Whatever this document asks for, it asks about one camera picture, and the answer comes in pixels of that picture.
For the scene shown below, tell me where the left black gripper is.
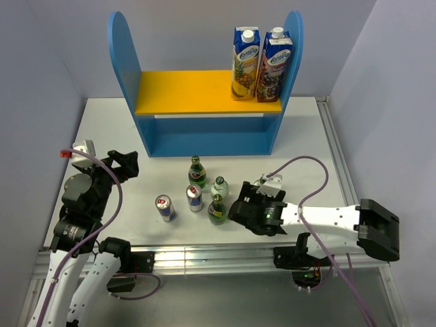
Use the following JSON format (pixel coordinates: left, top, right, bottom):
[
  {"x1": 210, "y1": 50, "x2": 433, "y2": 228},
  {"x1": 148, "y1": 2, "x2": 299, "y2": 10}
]
[{"x1": 78, "y1": 149, "x2": 138, "y2": 217}]

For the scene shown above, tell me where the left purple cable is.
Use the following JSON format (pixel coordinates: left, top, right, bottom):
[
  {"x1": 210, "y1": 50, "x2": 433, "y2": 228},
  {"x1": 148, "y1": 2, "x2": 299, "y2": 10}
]
[{"x1": 35, "y1": 148, "x2": 161, "y2": 327}]

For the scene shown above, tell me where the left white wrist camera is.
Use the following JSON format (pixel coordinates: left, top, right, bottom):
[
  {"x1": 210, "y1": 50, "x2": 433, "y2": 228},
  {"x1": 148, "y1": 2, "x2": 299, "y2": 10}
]
[{"x1": 60, "y1": 139, "x2": 97, "y2": 168}]

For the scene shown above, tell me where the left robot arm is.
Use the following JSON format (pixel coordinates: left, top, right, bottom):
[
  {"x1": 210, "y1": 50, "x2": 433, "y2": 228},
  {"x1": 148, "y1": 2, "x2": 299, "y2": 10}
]
[{"x1": 28, "y1": 149, "x2": 139, "y2": 326}]

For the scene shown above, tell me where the pineapple juice carton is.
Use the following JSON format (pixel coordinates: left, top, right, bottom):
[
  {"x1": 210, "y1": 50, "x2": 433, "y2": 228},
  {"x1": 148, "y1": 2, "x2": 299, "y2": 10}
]
[{"x1": 231, "y1": 27, "x2": 260, "y2": 101}]

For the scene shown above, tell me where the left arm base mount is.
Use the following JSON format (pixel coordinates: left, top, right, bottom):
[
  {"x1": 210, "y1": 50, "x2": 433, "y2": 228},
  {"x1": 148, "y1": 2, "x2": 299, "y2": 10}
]
[{"x1": 107, "y1": 251, "x2": 155, "y2": 294}]

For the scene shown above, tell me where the green glass bottle rear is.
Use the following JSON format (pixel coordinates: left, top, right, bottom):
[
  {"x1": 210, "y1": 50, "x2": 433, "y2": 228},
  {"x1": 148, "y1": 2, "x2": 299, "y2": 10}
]
[{"x1": 188, "y1": 155, "x2": 207, "y2": 189}]

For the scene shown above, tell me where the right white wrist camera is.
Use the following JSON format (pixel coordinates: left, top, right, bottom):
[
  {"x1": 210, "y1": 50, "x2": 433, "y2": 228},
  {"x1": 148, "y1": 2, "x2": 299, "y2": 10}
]
[{"x1": 256, "y1": 174, "x2": 283, "y2": 198}]

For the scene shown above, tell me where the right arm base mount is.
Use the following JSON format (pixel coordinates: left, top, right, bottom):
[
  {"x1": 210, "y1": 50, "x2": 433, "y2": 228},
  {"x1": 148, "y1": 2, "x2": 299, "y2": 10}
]
[{"x1": 273, "y1": 232, "x2": 332, "y2": 289}]

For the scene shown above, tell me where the aluminium rail frame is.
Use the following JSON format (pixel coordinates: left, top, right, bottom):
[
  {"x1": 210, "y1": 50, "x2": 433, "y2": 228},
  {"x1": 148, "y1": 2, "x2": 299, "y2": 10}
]
[{"x1": 16, "y1": 96, "x2": 409, "y2": 327}]

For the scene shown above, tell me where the green glass bottle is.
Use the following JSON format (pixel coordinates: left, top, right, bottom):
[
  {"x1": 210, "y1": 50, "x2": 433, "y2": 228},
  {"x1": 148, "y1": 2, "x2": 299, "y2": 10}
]
[
  {"x1": 188, "y1": 155, "x2": 207, "y2": 189},
  {"x1": 208, "y1": 194, "x2": 227, "y2": 225}
]

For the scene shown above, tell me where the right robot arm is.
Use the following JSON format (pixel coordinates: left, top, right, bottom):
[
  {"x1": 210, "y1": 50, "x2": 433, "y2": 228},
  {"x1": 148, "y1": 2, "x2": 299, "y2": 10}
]
[{"x1": 228, "y1": 177, "x2": 400, "y2": 266}]

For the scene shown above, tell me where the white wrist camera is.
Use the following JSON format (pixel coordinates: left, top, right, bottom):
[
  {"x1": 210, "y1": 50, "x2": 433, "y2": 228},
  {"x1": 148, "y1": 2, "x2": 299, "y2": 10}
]
[
  {"x1": 60, "y1": 139, "x2": 97, "y2": 168},
  {"x1": 256, "y1": 174, "x2": 283, "y2": 198}
]

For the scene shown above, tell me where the blue and yellow shelf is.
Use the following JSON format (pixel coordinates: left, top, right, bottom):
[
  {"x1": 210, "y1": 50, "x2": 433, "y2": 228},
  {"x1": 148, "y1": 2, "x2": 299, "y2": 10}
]
[{"x1": 107, "y1": 11, "x2": 305, "y2": 157}]

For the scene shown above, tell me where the clear glass bottle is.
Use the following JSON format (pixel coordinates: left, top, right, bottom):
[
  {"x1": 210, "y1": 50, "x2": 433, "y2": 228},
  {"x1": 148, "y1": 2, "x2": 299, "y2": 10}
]
[
  {"x1": 254, "y1": 178, "x2": 264, "y2": 187},
  {"x1": 211, "y1": 176, "x2": 229, "y2": 200}
]

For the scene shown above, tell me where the green glass bottle front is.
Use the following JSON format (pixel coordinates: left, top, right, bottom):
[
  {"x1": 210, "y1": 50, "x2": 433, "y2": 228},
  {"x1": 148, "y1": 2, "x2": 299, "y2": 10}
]
[{"x1": 208, "y1": 194, "x2": 227, "y2": 225}]

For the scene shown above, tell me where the berry juice carton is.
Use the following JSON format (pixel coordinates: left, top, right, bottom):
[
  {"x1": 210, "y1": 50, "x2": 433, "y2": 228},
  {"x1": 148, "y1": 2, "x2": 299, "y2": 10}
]
[{"x1": 255, "y1": 27, "x2": 293, "y2": 102}]

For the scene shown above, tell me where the energy drink can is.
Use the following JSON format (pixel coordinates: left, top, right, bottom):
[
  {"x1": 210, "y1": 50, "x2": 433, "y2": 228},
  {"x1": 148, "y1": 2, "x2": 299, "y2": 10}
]
[
  {"x1": 155, "y1": 194, "x2": 176, "y2": 222},
  {"x1": 186, "y1": 184, "x2": 202, "y2": 212}
]

